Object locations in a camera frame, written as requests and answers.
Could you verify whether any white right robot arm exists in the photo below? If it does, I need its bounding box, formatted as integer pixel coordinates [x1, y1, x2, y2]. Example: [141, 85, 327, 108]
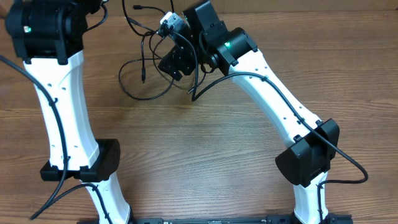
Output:
[159, 1, 340, 223]

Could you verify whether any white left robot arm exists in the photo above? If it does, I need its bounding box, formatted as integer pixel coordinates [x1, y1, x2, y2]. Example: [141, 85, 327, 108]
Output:
[5, 0, 134, 223]

